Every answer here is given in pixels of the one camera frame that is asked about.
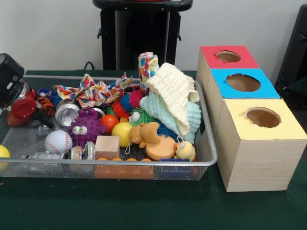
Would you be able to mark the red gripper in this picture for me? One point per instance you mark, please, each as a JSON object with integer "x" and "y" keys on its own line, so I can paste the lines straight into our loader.
{"x": 24, "y": 106}

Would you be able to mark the clear plastic blue label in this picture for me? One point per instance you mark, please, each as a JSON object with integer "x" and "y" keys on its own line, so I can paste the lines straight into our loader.
{"x": 44, "y": 130}

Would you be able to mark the crushed silver can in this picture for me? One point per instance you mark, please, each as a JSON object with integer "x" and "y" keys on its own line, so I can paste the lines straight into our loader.
{"x": 66, "y": 115}

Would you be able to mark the crushed clear plastic bottle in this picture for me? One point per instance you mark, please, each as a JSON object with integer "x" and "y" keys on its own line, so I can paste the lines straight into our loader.
{"x": 43, "y": 155}

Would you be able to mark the open-top silver can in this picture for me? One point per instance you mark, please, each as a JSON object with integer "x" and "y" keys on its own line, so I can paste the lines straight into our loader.
{"x": 83, "y": 152}

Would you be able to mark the multicolour polka dot cloth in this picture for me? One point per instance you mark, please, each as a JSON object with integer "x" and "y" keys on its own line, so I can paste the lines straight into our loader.
{"x": 96, "y": 91}
{"x": 148, "y": 66}

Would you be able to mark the cream knit cloth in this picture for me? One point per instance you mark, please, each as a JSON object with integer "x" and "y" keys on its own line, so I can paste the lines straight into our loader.
{"x": 172, "y": 91}

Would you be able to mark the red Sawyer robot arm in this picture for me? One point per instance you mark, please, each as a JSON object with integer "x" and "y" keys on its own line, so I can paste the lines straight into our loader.
{"x": 9, "y": 76}

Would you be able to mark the shallow clear mesh bin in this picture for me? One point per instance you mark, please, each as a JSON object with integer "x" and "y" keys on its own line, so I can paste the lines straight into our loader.
{"x": 208, "y": 143}

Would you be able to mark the wooden box with three holes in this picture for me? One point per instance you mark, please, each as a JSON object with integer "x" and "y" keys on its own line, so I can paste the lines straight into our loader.
{"x": 261, "y": 153}

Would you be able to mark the brown toy football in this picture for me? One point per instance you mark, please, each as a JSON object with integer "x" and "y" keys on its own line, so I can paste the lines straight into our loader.
{"x": 14, "y": 120}

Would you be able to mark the white baseball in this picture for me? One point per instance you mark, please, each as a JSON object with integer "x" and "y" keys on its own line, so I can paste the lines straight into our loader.
{"x": 58, "y": 142}

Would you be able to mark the purple googly-eyed monster toy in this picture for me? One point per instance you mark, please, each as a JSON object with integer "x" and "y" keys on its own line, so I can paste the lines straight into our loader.
{"x": 86, "y": 128}

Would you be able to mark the small orange ball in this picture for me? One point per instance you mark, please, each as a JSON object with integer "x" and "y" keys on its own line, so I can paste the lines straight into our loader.
{"x": 109, "y": 123}

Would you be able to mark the wooden cube block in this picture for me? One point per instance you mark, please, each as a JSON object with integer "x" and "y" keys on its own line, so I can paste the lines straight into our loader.
{"x": 107, "y": 147}

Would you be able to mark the small yellow ball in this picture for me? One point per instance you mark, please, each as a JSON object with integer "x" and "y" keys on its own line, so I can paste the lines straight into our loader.
{"x": 122, "y": 134}

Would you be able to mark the orange toy brick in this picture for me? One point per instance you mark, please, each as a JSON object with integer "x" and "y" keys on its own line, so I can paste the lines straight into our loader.
{"x": 123, "y": 169}

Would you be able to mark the mint green cloth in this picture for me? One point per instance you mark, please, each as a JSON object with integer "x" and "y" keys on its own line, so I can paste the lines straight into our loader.
{"x": 155, "y": 109}

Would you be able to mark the orange foam duck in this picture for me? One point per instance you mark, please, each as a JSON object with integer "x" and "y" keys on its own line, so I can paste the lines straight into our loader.
{"x": 153, "y": 142}

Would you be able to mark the small yellow rubber duck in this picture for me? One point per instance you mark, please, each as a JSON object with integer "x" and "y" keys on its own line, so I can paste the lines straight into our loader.
{"x": 184, "y": 151}

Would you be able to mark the black chair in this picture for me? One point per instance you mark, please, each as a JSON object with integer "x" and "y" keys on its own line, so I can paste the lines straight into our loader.
{"x": 295, "y": 52}

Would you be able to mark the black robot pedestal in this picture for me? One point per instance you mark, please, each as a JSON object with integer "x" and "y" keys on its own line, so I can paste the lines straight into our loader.
{"x": 144, "y": 33}

